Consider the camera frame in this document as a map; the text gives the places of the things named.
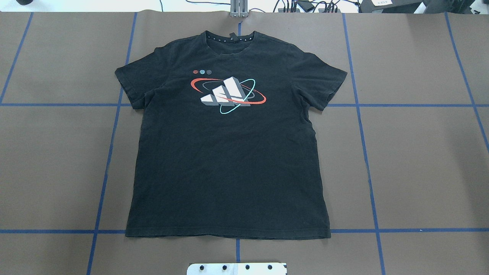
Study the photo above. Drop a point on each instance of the grey aluminium frame post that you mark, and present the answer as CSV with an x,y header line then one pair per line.
x,y
239,8

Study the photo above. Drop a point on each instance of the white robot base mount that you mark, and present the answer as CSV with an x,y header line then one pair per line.
x,y
246,268

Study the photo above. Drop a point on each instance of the black graphic t-shirt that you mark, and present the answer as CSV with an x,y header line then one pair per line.
x,y
226,147

